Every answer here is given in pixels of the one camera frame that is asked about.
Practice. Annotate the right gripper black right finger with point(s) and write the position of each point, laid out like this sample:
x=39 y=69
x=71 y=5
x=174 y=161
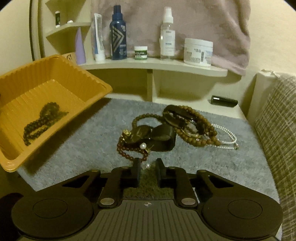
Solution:
x=177 y=179

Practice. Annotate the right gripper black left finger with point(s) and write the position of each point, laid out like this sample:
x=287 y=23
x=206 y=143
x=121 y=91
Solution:
x=118 y=180

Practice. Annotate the orange plastic tray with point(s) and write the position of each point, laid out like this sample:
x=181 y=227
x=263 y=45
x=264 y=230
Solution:
x=39 y=99

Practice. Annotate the white pearl earring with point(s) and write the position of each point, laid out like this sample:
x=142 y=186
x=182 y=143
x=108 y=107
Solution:
x=143 y=146

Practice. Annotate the grey fluffy mat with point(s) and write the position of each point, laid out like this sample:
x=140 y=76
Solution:
x=89 y=142

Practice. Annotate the black rectangular device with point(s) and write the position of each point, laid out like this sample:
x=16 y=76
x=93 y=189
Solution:
x=223 y=101

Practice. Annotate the grey striped pillow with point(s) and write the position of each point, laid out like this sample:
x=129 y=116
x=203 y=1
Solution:
x=275 y=127

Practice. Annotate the lilac tube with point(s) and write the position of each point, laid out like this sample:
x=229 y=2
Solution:
x=79 y=48

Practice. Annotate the large white cream jar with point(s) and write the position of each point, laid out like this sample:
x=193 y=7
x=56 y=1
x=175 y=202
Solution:
x=198 y=52

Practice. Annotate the small green white jar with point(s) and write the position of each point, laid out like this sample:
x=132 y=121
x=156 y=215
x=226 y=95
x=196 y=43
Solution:
x=140 y=52

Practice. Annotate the white blue tube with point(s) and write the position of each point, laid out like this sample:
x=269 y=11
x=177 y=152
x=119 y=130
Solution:
x=99 y=49

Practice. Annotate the small brown cardboard box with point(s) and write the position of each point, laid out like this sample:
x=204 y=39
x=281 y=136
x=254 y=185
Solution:
x=71 y=57

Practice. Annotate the clear white spray bottle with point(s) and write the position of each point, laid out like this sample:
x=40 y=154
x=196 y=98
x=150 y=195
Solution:
x=168 y=35

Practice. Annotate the dark blue spray bottle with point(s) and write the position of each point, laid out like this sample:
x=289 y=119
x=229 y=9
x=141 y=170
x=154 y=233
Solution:
x=118 y=40

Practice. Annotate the mauve hanging towel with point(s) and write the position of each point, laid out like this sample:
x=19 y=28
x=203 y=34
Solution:
x=225 y=23

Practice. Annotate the cream corner shelf unit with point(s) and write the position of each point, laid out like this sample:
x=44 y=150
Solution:
x=154 y=80

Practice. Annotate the upright black lip balm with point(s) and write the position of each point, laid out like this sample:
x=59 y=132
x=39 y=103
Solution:
x=57 y=19

